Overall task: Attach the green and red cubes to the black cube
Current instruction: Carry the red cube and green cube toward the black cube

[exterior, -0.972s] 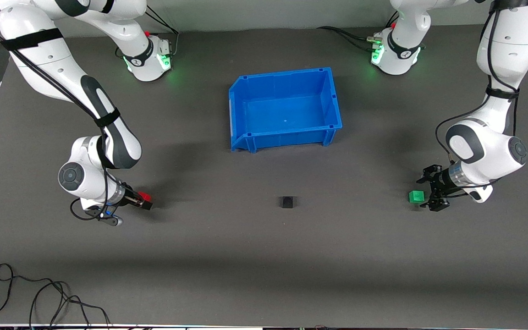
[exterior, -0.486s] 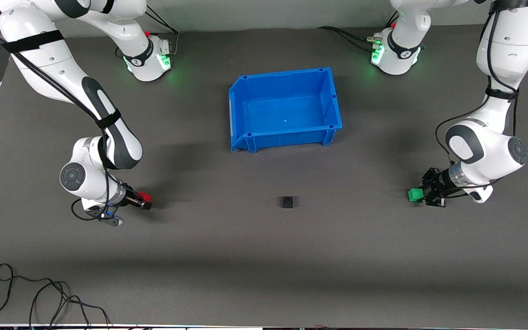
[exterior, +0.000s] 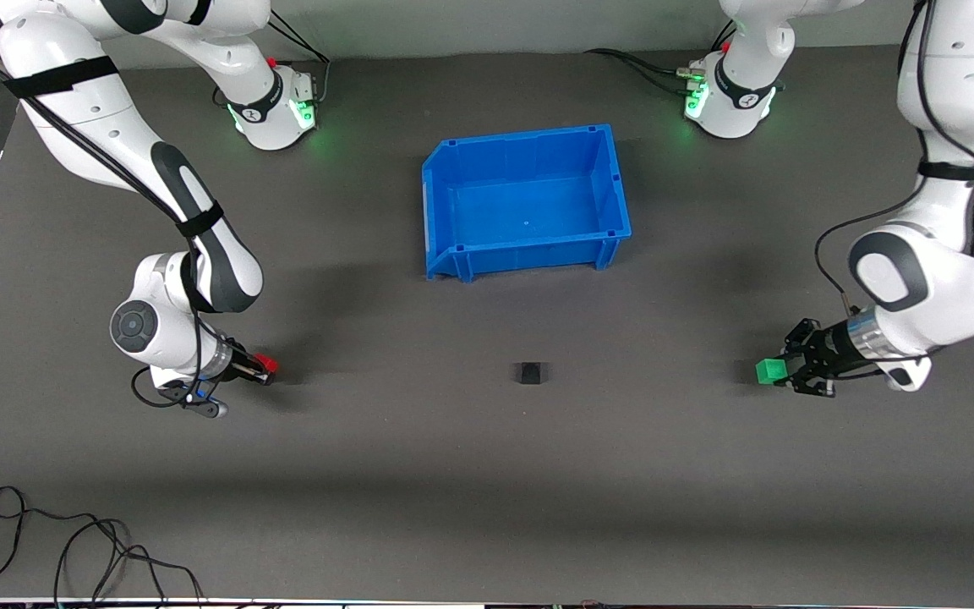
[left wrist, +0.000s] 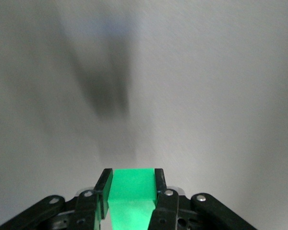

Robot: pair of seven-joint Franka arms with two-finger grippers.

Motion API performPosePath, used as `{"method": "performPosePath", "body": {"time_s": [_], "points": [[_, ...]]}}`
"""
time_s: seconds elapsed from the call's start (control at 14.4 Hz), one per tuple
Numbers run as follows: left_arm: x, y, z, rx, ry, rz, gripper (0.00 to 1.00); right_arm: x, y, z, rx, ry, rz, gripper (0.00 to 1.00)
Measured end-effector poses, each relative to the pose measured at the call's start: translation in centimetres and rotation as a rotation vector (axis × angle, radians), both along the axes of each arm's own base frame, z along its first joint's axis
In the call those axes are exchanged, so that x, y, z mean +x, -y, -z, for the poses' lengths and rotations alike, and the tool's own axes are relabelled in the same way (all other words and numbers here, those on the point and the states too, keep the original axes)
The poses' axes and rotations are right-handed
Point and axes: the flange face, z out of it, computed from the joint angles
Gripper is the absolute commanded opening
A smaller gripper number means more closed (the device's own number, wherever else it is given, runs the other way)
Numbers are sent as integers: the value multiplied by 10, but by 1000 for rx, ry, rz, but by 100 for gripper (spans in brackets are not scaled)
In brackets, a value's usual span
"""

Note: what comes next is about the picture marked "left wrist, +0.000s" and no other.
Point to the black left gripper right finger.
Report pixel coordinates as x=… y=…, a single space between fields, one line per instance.
x=165 y=208

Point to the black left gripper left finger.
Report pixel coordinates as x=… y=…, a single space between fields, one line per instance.
x=86 y=208

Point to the small green cube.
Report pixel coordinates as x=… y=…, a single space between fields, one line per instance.
x=132 y=196

